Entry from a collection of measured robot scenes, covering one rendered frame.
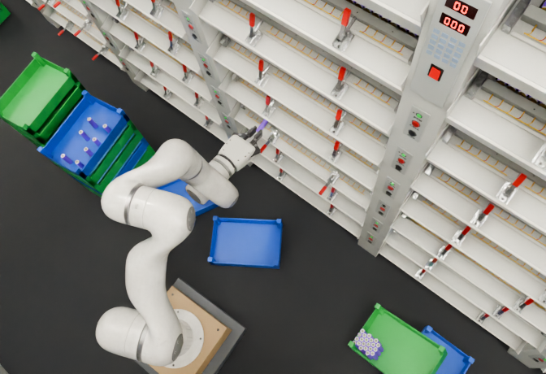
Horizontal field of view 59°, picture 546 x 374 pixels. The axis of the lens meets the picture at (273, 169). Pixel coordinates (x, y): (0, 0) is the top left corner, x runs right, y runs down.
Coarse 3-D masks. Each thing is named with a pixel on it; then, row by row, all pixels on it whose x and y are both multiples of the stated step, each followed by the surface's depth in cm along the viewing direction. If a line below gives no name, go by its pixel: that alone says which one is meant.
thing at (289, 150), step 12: (240, 108) 183; (240, 120) 183; (252, 120) 181; (264, 132) 180; (276, 144) 178; (288, 144) 176; (288, 156) 176; (300, 156) 174; (312, 156) 173; (312, 168) 173; (324, 168) 171; (324, 180) 171; (336, 180) 170; (348, 180) 168; (348, 192) 168; (372, 192) 163; (360, 204) 166
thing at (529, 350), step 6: (510, 348) 188; (528, 348) 170; (534, 348) 165; (516, 354) 184; (522, 354) 178; (528, 354) 174; (534, 354) 169; (540, 354) 165; (522, 360) 184; (528, 360) 179; (534, 360) 175; (528, 366) 185; (534, 366) 180; (540, 366) 175
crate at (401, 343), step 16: (368, 320) 193; (384, 320) 196; (400, 320) 188; (384, 336) 192; (400, 336) 190; (416, 336) 188; (384, 352) 189; (400, 352) 187; (416, 352) 184; (432, 352) 182; (384, 368) 185; (400, 368) 183; (416, 368) 181; (432, 368) 179
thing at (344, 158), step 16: (224, 80) 162; (240, 80) 164; (240, 96) 164; (256, 96) 162; (256, 112) 162; (272, 112) 160; (288, 112) 158; (288, 128) 158; (304, 128) 156; (304, 144) 156; (320, 144) 154; (336, 144) 145; (336, 160) 152; (352, 160) 151; (368, 160) 149; (352, 176) 150; (368, 176) 149
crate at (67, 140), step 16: (80, 112) 199; (96, 112) 200; (112, 112) 199; (64, 128) 195; (80, 128) 197; (96, 128) 197; (112, 128) 190; (48, 144) 190; (64, 144) 195; (80, 144) 195; (64, 160) 192; (80, 160) 192; (96, 160) 190; (80, 176) 186
